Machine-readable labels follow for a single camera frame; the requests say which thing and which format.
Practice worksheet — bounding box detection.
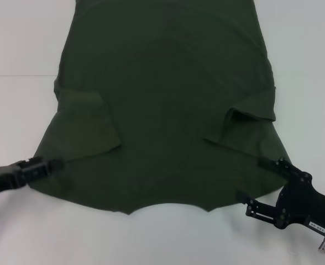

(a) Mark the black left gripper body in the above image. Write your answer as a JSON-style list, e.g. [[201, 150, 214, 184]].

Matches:
[[0, 162, 28, 198]]

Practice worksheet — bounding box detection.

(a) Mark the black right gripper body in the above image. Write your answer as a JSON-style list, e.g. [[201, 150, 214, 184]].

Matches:
[[274, 171, 325, 236]]

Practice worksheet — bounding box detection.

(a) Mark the dark green t-shirt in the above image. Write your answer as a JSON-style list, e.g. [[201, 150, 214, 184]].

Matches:
[[29, 0, 293, 216]]

